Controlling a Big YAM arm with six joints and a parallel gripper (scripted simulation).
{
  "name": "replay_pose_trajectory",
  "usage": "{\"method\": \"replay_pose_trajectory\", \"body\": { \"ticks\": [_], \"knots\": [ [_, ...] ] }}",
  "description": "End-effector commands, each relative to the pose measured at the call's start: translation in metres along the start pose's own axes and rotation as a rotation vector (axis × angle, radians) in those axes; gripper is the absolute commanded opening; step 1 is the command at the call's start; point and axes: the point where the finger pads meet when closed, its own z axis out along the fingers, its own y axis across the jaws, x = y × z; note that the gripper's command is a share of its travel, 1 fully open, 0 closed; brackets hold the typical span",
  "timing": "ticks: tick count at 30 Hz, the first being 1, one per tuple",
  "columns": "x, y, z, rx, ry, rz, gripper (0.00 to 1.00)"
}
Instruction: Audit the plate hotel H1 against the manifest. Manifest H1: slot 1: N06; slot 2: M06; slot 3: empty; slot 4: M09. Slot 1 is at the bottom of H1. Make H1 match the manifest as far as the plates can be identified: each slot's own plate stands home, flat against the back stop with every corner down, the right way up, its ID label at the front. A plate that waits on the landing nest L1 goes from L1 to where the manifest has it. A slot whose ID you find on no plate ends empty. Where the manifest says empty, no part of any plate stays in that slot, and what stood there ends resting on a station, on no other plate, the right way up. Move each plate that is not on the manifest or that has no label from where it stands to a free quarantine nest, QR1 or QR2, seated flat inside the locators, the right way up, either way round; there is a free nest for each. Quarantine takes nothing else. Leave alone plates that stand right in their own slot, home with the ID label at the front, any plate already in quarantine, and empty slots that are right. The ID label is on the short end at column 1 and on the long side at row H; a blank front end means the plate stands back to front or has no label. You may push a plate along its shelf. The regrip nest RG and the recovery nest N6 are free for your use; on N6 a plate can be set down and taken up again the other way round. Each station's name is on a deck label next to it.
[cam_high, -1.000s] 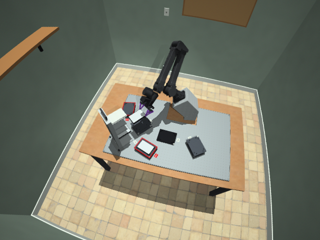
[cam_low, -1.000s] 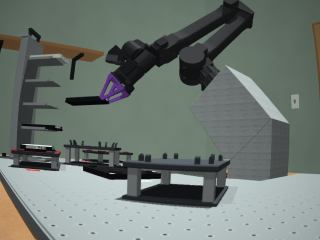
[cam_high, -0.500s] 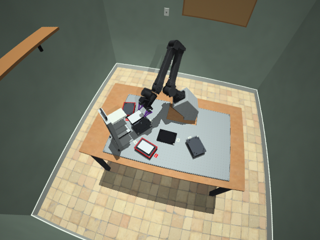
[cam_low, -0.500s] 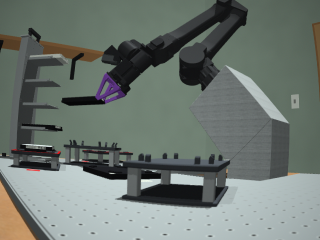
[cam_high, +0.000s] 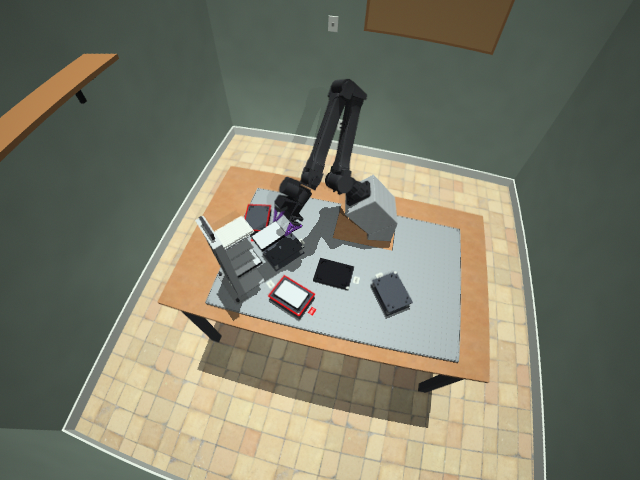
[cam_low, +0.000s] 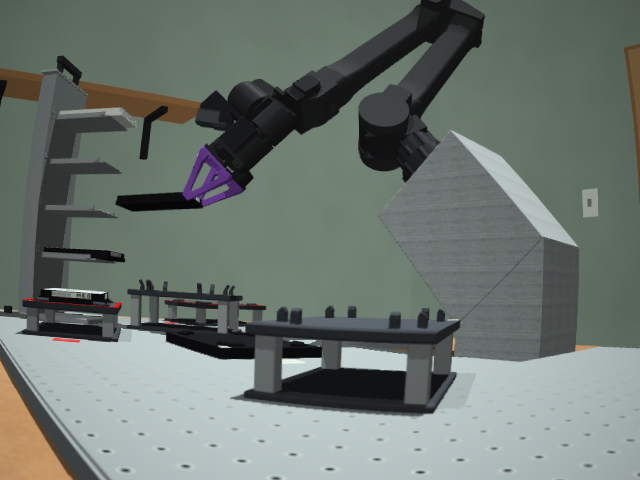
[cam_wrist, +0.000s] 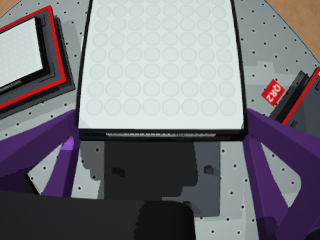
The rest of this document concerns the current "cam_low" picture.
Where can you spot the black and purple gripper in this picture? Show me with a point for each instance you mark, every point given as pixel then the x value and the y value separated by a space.
pixel 250 153

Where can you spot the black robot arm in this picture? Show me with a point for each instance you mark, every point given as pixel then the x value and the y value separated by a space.
pixel 385 123

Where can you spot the white well plate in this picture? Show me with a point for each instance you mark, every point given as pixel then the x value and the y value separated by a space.
pixel 119 114

